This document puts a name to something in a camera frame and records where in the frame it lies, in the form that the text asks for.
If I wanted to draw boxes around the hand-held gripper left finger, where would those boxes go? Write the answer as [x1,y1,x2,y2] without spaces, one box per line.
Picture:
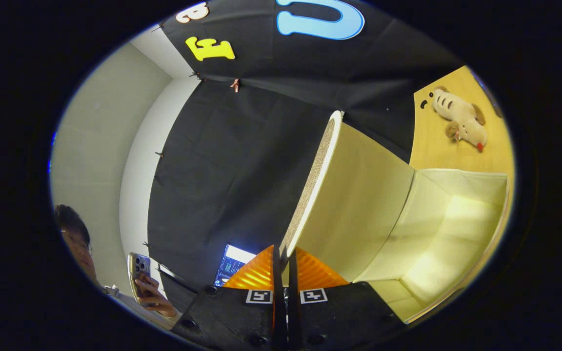
[171,245,282,351]

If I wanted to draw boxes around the silver smartphone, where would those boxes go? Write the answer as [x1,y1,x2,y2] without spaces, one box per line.
[127,252,152,307]

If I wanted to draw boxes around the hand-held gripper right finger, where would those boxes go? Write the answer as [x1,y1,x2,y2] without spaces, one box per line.
[287,246,407,351]

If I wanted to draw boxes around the laptop computer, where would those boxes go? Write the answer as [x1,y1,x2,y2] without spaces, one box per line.
[214,244,257,287]

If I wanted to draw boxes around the beige fabric storage box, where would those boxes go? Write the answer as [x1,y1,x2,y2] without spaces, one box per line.
[280,110,511,325]

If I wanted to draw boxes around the beige plush dog toy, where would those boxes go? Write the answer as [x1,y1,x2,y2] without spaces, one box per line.
[430,87,488,153]

